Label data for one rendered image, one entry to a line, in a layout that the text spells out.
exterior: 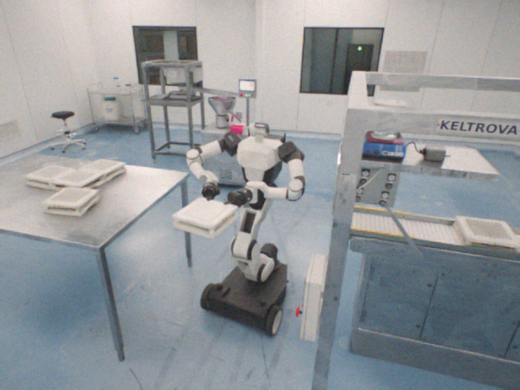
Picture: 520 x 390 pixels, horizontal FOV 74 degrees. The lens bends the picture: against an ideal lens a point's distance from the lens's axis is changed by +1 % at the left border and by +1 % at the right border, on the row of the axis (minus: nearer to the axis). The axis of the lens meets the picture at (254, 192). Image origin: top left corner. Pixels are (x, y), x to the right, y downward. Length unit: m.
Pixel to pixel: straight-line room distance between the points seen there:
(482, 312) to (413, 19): 5.49
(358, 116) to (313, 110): 6.04
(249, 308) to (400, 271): 1.03
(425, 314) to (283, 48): 5.56
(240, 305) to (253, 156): 1.05
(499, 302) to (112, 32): 7.53
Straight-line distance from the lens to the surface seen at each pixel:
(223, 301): 2.60
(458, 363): 2.66
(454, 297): 2.31
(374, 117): 1.04
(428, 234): 2.14
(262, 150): 2.18
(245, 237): 2.34
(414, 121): 1.05
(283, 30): 6.97
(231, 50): 7.16
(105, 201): 2.49
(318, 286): 1.17
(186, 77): 5.21
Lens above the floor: 1.94
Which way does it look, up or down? 25 degrees down
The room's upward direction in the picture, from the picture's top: 1 degrees clockwise
